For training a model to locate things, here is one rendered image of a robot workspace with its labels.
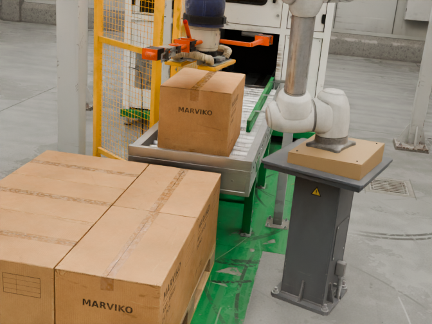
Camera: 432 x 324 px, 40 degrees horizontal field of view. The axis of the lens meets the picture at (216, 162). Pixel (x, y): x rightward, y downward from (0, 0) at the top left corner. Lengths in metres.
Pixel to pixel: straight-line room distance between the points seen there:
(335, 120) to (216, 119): 0.76
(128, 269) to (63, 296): 0.26
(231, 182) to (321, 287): 0.74
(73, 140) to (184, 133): 1.17
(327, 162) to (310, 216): 0.33
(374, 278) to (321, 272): 0.56
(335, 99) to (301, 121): 0.19
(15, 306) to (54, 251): 0.25
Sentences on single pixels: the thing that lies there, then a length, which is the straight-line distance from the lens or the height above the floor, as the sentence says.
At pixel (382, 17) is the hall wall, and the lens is 11.99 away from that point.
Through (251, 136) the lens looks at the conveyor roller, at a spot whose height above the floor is 0.55.
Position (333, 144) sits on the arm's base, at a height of 0.85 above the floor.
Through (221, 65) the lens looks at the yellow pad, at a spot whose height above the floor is 1.10.
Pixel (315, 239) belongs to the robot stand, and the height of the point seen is 0.37.
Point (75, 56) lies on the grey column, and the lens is 4.14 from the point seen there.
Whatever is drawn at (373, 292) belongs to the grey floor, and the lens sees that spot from 3.39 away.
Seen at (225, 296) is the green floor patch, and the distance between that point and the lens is 3.13.
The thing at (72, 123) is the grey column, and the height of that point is 0.47.
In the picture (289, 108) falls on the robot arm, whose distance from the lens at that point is 2.73.
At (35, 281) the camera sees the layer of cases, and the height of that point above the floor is 0.47.
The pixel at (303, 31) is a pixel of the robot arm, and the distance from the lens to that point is 2.59.
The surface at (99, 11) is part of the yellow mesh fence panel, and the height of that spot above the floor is 1.18.
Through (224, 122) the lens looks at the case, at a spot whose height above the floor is 0.78.
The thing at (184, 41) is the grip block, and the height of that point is 1.23.
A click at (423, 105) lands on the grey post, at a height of 0.44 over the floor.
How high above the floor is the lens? 1.65
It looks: 19 degrees down
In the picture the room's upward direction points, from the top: 5 degrees clockwise
